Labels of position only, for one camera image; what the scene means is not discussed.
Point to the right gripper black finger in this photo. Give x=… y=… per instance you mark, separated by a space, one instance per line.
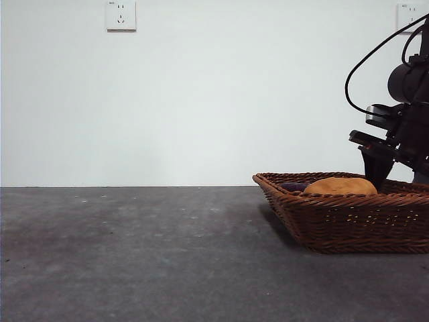
x=377 y=167
x=421 y=176

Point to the tan potato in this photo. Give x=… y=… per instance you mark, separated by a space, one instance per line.
x=342 y=186

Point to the brown woven wicker basket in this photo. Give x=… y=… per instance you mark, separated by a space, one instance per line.
x=352 y=224

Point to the purple eggplant with green stem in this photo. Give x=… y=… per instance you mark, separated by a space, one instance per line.
x=293 y=187

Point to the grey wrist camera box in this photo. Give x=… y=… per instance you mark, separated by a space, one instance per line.
x=378 y=115

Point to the white wall socket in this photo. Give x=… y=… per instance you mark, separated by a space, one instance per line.
x=121 y=16
x=403 y=15

